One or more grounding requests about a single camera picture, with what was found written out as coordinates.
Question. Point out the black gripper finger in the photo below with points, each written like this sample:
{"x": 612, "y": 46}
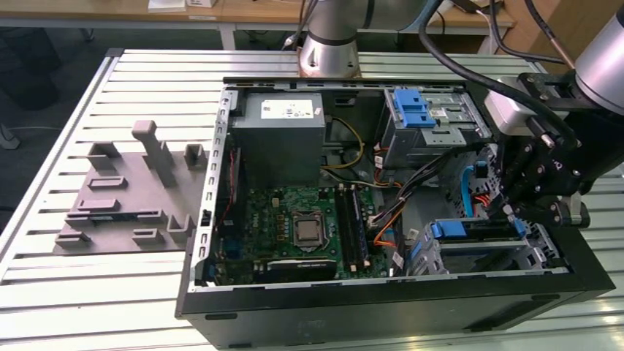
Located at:
{"x": 528, "y": 172}
{"x": 560, "y": 210}

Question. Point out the hard disk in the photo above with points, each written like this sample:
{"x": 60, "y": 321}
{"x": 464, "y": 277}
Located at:
{"x": 450, "y": 228}

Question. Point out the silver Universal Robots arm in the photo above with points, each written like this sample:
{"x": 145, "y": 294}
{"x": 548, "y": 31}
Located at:
{"x": 330, "y": 55}

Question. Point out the metal disk bay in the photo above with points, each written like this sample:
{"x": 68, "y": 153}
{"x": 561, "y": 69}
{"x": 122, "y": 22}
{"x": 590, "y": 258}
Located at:
{"x": 486, "y": 248}

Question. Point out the metal drive cage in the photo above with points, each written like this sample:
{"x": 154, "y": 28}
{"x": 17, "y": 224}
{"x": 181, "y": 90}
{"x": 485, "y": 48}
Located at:
{"x": 438, "y": 140}

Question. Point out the blue drive latch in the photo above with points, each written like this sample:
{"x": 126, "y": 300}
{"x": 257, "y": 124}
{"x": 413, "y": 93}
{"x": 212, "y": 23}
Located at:
{"x": 412, "y": 109}

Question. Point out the brown wooden cabinet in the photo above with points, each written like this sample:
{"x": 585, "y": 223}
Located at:
{"x": 580, "y": 18}

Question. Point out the dark RAM stick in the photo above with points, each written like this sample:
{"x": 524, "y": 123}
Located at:
{"x": 360, "y": 226}

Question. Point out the black RAM slot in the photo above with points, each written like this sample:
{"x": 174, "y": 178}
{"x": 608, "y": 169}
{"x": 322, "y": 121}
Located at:
{"x": 344, "y": 226}

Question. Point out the brown leather case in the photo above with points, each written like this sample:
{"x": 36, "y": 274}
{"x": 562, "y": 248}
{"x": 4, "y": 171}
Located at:
{"x": 465, "y": 4}

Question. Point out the silver CPU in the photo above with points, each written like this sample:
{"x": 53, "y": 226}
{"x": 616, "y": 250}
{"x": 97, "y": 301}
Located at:
{"x": 308, "y": 231}

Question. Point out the grey power supply unit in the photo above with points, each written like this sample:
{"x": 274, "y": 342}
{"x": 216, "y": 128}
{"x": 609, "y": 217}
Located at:
{"x": 277, "y": 153}

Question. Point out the black PC case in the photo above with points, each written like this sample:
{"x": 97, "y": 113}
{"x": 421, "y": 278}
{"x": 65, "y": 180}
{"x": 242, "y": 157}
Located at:
{"x": 341, "y": 311}

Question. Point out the black graphics card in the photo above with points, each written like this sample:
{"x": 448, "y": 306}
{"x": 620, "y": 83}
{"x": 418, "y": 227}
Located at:
{"x": 297, "y": 268}

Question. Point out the green motherboard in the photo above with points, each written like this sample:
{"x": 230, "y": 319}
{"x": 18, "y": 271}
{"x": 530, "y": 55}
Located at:
{"x": 265, "y": 219}

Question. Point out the grey parts rack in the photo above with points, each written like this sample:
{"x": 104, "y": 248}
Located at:
{"x": 136, "y": 204}

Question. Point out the white box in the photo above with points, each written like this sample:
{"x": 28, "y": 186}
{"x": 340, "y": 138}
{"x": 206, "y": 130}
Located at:
{"x": 201, "y": 3}

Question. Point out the white paper sheet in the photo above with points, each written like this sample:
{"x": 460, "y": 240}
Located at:
{"x": 165, "y": 4}

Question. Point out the brown wooden desk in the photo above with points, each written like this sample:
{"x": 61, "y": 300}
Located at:
{"x": 121, "y": 14}

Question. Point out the grey metal foot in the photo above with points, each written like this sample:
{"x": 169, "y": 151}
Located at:
{"x": 6, "y": 139}

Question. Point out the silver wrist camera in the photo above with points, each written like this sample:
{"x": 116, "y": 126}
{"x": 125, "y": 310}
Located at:
{"x": 506, "y": 117}

